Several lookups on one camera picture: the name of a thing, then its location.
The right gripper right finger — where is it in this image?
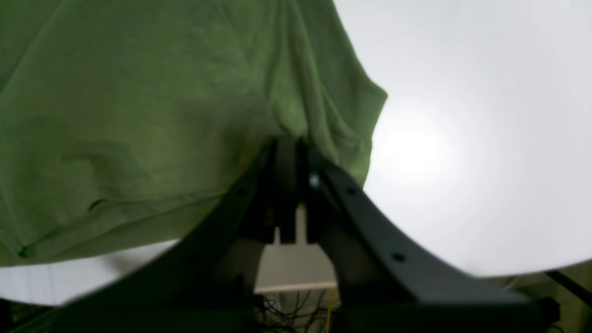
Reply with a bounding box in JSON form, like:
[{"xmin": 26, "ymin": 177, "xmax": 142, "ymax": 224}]
[{"xmin": 298, "ymin": 140, "xmax": 561, "ymax": 333}]

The olive green T-shirt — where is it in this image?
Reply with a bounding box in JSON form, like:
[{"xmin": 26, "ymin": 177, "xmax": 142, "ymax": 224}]
[{"xmin": 0, "ymin": 0, "xmax": 387, "ymax": 267}]

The yellow cable on floor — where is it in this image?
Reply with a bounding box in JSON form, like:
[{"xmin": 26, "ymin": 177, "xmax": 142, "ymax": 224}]
[{"xmin": 325, "ymin": 289, "xmax": 335, "ymax": 333}]

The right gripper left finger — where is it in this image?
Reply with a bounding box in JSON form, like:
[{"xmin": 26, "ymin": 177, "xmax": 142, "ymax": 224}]
[{"xmin": 51, "ymin": 139, "xmax": 298, "ymax": 333}]

